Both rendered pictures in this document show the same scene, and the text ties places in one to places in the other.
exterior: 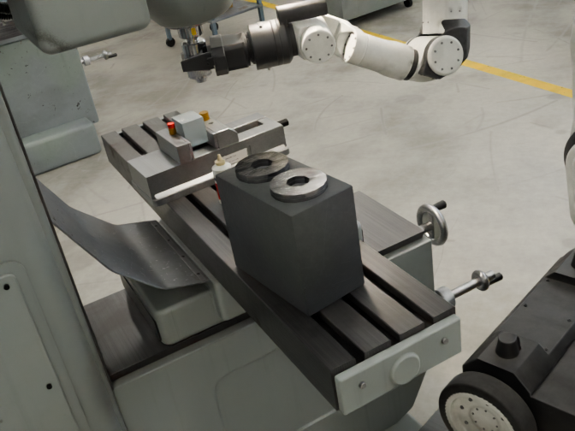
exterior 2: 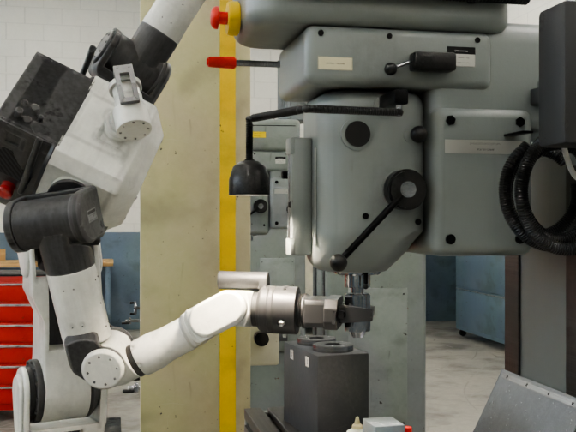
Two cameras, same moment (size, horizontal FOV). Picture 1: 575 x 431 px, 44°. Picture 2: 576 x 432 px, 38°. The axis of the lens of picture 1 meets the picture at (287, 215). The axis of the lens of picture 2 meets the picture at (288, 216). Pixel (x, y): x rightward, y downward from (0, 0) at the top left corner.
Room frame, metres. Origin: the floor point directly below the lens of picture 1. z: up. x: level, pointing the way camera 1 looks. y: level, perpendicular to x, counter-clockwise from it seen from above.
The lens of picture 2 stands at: (2.89, 0.32, 1.41)
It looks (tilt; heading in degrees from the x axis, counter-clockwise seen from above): 0 degrees down; 192
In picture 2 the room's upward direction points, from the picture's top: straight up
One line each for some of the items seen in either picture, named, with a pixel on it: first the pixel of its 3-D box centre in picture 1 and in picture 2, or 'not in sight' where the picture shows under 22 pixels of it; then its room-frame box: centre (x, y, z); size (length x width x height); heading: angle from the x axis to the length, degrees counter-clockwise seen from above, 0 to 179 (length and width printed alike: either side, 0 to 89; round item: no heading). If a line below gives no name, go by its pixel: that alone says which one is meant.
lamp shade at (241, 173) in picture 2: not in sight; (249, 177); (1.47, -0.06, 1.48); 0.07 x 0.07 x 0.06
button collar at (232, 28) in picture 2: not in sight; (232, 18); (1.46, -0.09, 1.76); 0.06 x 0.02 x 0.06; 24
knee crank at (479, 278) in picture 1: (468, 286); not in sight; (1.45, -0.42, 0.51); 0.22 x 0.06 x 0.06; 114
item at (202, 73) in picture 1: (197, 61); (357, 314); (1.36, 0.12, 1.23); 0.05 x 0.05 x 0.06
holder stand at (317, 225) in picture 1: (288, 225); (324, 385); (1.02, 0.00, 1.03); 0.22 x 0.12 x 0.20; 31
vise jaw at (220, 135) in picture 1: (214, 130); not in sight; (1.52, 0.13, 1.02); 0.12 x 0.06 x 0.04; 26
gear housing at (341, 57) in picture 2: not in sight; (380, 69); (1.35, 0.16, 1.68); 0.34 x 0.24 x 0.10; 114
